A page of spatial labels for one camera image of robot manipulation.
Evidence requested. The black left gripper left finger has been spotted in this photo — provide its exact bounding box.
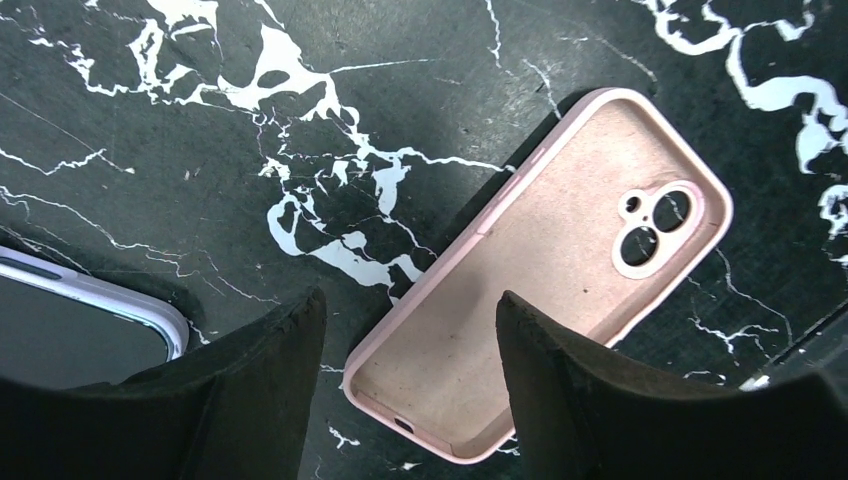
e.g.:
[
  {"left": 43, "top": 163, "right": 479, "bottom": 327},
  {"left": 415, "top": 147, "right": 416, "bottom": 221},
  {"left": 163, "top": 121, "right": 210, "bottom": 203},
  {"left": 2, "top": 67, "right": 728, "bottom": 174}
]
[{"left": 1, "top": 287, "right": 327, "bottom": 479}]

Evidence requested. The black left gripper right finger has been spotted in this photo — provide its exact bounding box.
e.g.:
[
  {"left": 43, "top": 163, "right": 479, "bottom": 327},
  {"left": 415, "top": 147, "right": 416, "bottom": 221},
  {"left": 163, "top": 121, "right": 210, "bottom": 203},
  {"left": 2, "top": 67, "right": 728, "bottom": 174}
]
[{"left": 496, "top": 291, "right": 847, "bottom": 479}]

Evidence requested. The pink phone case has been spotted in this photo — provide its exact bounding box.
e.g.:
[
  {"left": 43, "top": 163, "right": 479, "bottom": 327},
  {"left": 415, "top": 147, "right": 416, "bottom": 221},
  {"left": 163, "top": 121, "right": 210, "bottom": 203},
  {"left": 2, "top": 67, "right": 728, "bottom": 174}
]
[{"left": 342, "top": 88, "right": 733, "bottom": 464}]

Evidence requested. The black phone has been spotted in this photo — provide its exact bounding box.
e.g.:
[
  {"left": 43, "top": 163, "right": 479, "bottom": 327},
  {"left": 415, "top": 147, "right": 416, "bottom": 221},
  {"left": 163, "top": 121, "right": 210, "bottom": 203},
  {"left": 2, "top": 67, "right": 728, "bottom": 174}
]
[{"left": 1, "top": 278, "right": 169, "bottom": 390}]

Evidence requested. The lavender phone case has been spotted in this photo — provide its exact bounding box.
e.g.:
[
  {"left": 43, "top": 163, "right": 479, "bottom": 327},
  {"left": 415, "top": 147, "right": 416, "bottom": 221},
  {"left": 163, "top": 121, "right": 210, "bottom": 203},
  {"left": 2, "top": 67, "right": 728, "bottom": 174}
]
[{"left": 1, "top": 247, "right": 189, "bottom": 365}]

